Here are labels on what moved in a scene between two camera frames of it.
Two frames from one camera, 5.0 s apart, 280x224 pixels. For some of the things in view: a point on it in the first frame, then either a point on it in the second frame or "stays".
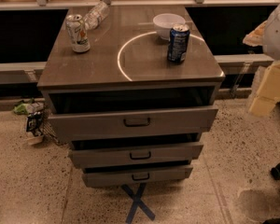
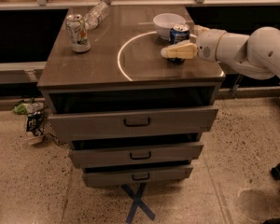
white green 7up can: [77, 34] stays
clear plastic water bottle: [98, 13] stays
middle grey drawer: [117, 154] stays
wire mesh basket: [38, 131] stays
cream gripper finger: [274, 88] → [184, 49]
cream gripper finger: [262, 35] → [200, 29]
